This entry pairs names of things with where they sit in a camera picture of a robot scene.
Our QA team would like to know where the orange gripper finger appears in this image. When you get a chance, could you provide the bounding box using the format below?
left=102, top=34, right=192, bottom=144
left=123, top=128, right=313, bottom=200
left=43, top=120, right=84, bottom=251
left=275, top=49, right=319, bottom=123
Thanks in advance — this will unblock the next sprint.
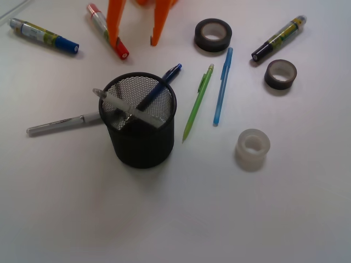
left=150, top=0, right=174, bottom=46
left=106, top=0, right=126, bottom=49

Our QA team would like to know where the blue cap marker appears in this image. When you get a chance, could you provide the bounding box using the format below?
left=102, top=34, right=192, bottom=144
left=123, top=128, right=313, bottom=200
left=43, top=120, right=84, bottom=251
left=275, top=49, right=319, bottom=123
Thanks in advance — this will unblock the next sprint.
left=9, top=18, right=79, bottom=54

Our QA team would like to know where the blue black retractable pen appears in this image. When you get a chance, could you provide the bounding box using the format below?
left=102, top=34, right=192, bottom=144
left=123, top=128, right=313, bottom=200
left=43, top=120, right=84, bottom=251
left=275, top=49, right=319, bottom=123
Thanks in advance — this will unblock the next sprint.
left=137, top=64, right=182, bottom=111

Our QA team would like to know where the white dotted gel pen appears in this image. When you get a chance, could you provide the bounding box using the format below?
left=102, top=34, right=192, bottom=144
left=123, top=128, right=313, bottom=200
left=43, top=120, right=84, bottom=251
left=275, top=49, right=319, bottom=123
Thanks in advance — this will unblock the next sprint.
left=93, top=88, right=164, bottom=128

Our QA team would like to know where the black mesh pen holder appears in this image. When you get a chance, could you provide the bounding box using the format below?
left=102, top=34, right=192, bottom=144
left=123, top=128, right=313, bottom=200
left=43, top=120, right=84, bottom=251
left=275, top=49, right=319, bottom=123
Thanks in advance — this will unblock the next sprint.
left=99, top=72, right=177, bottom=169

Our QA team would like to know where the black cap marker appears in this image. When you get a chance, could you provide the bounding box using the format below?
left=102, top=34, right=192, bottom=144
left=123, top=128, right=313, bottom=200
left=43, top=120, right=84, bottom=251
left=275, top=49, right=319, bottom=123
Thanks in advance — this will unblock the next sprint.
left=251, top=15, right=307, bottom=62

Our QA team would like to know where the red cap marker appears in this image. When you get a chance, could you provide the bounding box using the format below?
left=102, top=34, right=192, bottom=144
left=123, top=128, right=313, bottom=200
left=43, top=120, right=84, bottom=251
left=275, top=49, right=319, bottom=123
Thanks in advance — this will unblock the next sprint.
left=87, top=3, right=129, bottom=60

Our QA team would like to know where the clear tape roll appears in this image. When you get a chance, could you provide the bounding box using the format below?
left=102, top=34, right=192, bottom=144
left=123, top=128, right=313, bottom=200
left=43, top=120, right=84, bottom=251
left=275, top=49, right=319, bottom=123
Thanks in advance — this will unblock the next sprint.
left=234, top=129, right=271, bottom=172

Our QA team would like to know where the large black tape roll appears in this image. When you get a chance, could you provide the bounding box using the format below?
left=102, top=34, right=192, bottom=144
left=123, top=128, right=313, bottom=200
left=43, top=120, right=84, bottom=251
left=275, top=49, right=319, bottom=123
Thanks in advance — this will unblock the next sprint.
left=194, top=18, right=233, bottom=53

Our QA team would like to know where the clear silver gel pen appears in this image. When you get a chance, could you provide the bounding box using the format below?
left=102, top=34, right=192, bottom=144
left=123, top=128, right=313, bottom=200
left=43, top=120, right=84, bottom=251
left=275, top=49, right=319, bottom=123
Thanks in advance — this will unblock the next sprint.
left=26, top=112, right=102, bottom=137

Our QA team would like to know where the green mechanical pencil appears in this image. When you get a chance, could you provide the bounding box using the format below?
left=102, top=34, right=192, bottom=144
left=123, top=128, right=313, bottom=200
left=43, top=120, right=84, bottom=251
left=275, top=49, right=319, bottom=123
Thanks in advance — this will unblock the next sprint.
left=182, top=64, right=214, bottom=142

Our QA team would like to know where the small dark tape roll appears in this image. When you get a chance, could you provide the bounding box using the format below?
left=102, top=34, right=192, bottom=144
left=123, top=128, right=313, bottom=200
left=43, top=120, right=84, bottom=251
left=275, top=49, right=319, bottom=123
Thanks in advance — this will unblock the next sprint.
left=264, top=59, right=297, bottom=90

